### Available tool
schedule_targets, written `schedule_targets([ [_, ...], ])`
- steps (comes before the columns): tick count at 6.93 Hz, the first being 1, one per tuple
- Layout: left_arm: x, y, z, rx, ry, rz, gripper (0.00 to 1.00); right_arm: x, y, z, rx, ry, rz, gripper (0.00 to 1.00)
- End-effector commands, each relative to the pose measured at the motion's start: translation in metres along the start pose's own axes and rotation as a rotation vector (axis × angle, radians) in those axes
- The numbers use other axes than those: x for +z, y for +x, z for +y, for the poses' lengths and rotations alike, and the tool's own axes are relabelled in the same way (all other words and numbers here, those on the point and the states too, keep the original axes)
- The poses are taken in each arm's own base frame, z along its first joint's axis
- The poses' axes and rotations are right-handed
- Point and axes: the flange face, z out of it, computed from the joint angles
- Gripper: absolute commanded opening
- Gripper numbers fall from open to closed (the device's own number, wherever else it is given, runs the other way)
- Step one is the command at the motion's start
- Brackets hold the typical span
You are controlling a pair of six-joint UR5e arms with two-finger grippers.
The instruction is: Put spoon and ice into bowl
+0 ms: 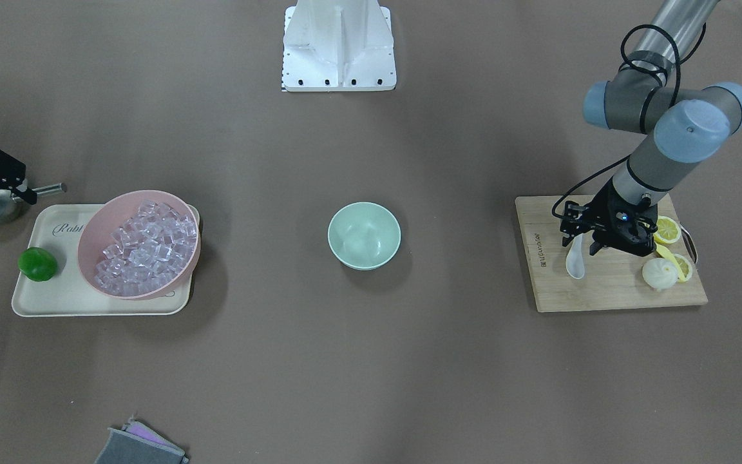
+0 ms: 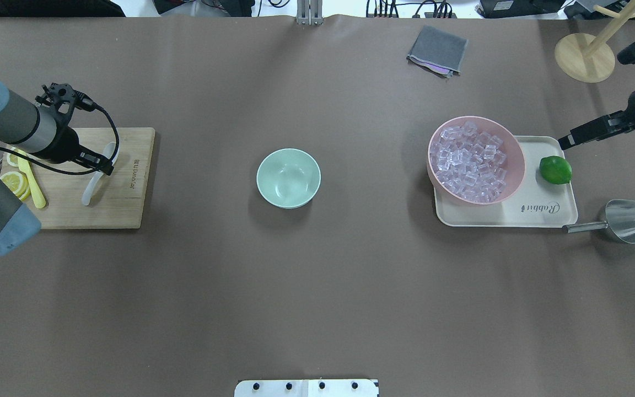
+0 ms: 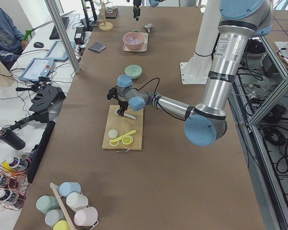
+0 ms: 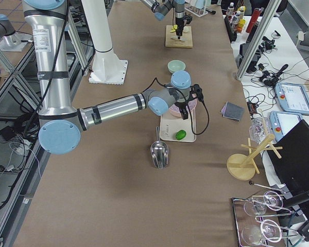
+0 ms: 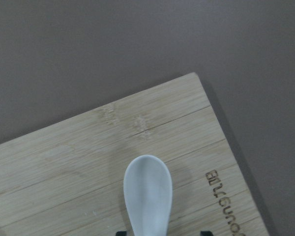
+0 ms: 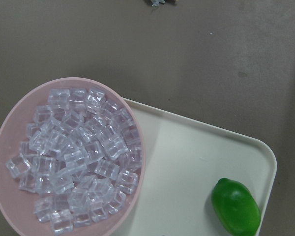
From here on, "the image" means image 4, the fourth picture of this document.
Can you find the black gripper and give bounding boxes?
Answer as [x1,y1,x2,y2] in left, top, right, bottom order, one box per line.
[175,100,189,120]
[175,11,184,39]

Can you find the white plastic spoon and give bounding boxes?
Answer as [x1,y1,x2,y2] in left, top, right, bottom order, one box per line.
[171,36,187,42]

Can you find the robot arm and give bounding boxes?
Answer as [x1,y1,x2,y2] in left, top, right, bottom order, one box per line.
[141,0,185,40]
[22,1,193,154]

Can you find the pink bowl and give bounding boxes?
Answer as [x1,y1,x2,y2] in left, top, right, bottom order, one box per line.
[169,99,198,118]

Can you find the pile of clear ice cubes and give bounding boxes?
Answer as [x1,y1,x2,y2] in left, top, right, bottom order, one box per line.
[188,99,197,111]

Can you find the mint green bowl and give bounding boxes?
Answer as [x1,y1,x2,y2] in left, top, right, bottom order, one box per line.
[167,60,186,74]

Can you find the metal ice scoop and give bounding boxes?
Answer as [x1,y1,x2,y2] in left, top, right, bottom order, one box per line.
[150,126,169,169]

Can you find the wooden cutting board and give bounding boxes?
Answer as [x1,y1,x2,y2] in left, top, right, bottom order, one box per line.
[165,25,193,48]

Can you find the green lime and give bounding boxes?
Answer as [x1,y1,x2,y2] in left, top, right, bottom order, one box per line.
[175,130,186,140]

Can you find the pastel cup rack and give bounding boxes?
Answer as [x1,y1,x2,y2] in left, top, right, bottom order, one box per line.
[185,0,216,17]

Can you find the grey folded cloth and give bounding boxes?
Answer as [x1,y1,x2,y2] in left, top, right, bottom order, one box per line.
[221,102,245,121]

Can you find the wooden mug tree stand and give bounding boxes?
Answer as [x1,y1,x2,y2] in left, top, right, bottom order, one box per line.
[226,119,283,181]

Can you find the white pillar stand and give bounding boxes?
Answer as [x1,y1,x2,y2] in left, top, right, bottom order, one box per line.
[82,0,128,85]

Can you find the teach pendant tablet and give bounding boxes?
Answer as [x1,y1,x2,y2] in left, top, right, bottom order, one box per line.
[269,111,303,142]
[274,82,309,115]

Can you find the black monitor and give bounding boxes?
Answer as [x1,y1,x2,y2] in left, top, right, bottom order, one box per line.
[268,120,309,195]

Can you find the wine glass rack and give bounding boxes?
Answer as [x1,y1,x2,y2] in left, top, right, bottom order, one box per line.
[231,188,300,246]

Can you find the aluminium frame post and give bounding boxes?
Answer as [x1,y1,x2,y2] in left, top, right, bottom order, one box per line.
[236,0,281,81]

